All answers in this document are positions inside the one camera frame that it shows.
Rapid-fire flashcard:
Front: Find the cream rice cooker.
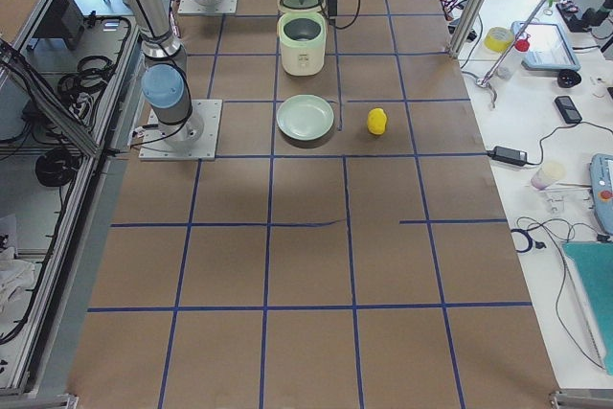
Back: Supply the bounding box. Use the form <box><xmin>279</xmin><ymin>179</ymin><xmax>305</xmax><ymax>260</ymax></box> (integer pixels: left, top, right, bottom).
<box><xmin>277</xmin><ymin>0</ymin><xmax>328</xmax><ymax>77</ymax></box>

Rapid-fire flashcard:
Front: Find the yellow lemon toy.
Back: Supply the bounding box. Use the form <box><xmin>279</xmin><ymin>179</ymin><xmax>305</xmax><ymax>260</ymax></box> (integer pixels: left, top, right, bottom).
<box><xmin>366</xmin><ymin>107</ymin><xmax>388</xmax><ymax>136</ymax></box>

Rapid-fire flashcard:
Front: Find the white cloth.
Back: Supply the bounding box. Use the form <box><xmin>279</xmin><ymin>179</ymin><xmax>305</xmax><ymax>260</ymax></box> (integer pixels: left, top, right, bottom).
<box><xmin>0</xmin><ymin>215</ymin><xmax>37</xmax><ymax>314</ymax></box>

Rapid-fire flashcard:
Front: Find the yellow tape roll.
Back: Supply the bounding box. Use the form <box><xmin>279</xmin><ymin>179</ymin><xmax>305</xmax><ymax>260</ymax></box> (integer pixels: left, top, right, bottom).
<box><xmin>484</xmin><ymin>27</ymin><xmax>514</xmax><ymax>54</ymax></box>

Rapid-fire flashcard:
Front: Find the black phone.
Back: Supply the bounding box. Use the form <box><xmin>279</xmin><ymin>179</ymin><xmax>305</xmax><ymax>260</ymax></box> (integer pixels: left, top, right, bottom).
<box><xmin>554</xmin><ymin>96</ymin><xmax>582</xmax><ymax>125</ymax></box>

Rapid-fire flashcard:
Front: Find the black power adapter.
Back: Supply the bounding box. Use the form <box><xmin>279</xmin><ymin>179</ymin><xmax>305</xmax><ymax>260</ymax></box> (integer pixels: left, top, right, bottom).
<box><xmin>487</xmin><ymin>146</ymin><xmax>528</xmax><ymax>167</ymax></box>

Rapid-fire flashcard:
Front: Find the metal rod with hook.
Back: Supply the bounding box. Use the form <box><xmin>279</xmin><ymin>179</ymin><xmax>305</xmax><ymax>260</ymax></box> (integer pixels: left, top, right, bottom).
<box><xmin>474</xmin><ymin>0</ymin><xmax>562</xmax><ymax>110</ymax></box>

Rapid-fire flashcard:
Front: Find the near green plate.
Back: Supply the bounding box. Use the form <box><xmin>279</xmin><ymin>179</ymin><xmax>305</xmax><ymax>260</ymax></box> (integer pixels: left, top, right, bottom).
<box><xmin>276</xmin><ymin>94</ymin><xmax>335</xmax><ymax>142</ymax></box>

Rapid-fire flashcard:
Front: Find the blue tablet teach pendant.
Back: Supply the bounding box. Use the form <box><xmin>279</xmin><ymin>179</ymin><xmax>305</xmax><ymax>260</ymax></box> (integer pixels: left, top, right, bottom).
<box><xmin>505</xmin><ymin>22</ymin><xmax>580</xmax><ymax>71</ymax></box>

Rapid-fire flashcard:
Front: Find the plastic cup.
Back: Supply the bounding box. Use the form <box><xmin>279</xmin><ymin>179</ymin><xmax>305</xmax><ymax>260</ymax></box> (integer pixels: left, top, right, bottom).
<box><xmin>531</xmin><ymin>161</ymin><xmax>566</xmax><ymax>191</ymax></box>

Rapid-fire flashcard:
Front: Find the teal cutting mat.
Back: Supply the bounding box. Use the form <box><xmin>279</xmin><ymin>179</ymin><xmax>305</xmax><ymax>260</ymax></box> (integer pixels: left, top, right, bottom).
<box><xmin>562</xmin><ymin>242</ymin><xmax>612</xmax><ymax>375</ymax></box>

